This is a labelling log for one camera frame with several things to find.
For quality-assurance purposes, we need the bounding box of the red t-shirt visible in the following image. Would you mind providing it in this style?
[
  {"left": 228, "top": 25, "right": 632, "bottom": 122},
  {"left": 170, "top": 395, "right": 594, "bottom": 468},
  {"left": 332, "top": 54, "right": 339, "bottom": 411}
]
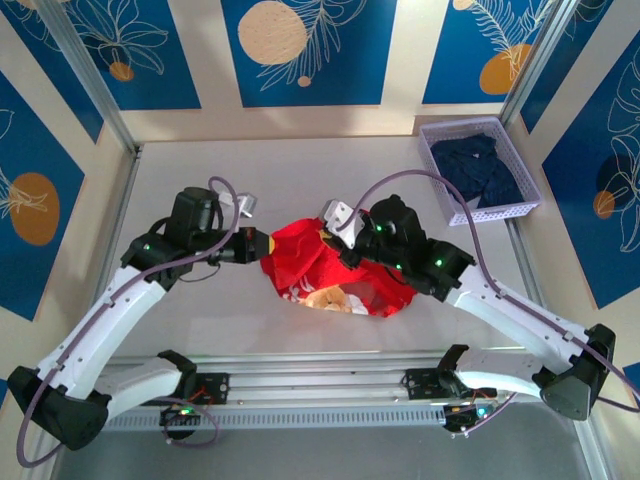
[{"left": 260, "top": 217, "right": 416, "bottom": 320}]

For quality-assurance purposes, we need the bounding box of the navy blue cloth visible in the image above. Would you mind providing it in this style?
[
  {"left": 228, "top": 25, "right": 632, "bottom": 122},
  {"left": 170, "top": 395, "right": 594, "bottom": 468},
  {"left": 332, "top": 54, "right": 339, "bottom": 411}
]
[{"left": 430, "top": 133, "right": 526, "bottom": 209}]

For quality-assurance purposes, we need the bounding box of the lavender perforated plastic basket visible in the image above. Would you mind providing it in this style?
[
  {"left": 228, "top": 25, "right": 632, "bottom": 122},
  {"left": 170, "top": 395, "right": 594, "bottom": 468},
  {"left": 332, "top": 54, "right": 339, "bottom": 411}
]
[{"left": 418, "top": 116, "right": 544, "bottom": 229}]

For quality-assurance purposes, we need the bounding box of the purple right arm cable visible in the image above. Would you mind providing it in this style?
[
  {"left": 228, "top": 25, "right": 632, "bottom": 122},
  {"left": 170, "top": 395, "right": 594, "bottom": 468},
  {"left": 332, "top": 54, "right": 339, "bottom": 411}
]
[{"left": 342, "top": 169, "right": 640, "bottom": 436}]

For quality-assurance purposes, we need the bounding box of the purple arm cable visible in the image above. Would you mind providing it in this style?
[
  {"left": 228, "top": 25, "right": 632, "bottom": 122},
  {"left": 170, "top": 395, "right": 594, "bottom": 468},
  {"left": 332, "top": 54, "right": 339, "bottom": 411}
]
[
  {"left": 342, "top": 169, "right": 640, "bottom": 436},
  {"left": 17, "top": 175, "right": 240, "bottom": 469}
]

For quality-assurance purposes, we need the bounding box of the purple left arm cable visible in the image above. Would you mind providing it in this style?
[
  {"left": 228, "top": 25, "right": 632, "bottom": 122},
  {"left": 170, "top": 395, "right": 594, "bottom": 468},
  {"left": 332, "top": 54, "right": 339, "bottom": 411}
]
[{"left": 17, "top": 175, "right": 240, "bottom": 469}]

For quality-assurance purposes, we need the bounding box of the blue floral wall poster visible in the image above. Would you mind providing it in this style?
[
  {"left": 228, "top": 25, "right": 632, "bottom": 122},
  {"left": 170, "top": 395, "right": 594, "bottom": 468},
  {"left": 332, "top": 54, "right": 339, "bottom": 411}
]
[
  {"left": 542, "top": 32, "right": 640, "bottom": 311},
  {"left": 0, "top": 69, "right": 86, "bottom": 322},
  {"left": 0, "top": 0, "right": 105, "bottom": 145},
  {"left": 519, "top": 0, "right": 617, "bottom": 135},
  {"left": 422, "top": 0, "right": 557, "bottom": 106},
  {"left": 221, "top": 0, "right": 399, "bottom": 109},
  {"left": 64, "top": 0, "right": 202, "bottom": 112}
]

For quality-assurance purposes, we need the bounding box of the aluminium rail frame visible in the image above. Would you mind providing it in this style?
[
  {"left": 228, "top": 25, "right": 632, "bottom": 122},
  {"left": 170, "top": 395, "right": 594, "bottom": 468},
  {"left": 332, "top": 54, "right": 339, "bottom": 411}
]
[{"left": 49, "top": 349, "right": 594, "bottom": 416}]

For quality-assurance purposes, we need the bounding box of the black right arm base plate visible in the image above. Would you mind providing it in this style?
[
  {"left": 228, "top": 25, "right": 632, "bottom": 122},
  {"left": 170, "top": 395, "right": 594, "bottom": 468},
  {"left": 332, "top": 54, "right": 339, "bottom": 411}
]
[{"left": 401, "top": 367, "right": 451, "bottom": 401}]

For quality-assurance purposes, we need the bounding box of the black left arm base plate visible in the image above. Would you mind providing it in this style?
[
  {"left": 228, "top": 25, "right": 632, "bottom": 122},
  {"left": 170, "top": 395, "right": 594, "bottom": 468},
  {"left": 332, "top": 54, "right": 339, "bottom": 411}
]
[{"left": 192, "top": 372, "right": 231, "bottom": 405}]

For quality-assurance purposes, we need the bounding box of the aluminium frame post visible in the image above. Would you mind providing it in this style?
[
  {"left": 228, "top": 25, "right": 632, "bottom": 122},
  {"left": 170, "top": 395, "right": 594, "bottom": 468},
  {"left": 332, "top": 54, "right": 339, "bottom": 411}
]
[
  {"left": 35, "top": 0, "right": 142, "bottom": 157},
  {"left": 498, "top": 0, "right": 587, "bottom": 127}
]

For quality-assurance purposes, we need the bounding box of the grey slotted cable duct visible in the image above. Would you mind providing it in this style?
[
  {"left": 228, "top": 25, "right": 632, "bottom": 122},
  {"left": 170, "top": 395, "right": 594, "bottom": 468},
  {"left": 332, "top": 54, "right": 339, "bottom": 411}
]
[{"left": 104, "top": 405, "right": 449, "bottom": 432}]

